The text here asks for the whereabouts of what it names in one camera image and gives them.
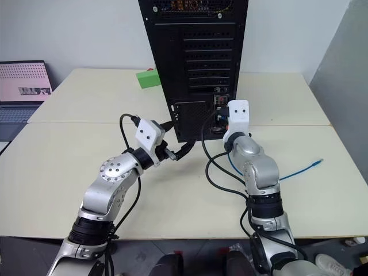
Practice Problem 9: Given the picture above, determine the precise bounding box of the black computer tower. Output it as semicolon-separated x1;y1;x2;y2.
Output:
137;0;250;143

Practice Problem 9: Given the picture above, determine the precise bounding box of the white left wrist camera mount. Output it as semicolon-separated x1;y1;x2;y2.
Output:
135;118;166;168

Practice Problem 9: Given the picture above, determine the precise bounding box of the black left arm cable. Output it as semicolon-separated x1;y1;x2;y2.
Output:
103;114;143;276

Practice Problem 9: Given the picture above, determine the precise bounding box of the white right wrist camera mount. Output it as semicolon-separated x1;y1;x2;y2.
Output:
222;99;251;144

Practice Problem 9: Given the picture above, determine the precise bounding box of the dark rounded shape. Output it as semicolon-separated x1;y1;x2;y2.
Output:
225;247;254;276
156;250;185;276

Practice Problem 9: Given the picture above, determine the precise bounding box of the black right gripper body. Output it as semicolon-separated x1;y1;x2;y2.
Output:
215;114;231;134

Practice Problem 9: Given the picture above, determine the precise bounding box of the open grey laptop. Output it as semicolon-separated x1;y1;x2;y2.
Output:
0;60;54;142

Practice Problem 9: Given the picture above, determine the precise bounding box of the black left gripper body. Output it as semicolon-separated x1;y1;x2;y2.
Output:
156;140;177;162

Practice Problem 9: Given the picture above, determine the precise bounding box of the grey panel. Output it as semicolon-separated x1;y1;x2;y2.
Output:
309;0;368;186

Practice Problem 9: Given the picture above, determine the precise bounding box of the green block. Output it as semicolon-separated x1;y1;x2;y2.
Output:
135;70;160;90

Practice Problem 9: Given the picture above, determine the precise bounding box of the blue ethernet cable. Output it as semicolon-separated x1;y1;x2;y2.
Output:
217;114;324;182

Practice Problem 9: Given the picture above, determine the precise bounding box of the white shoe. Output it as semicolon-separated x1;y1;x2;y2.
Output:
315;253;354;276

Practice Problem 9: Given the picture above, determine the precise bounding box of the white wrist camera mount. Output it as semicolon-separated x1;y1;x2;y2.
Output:
135;118;166;168
222;99;251;144

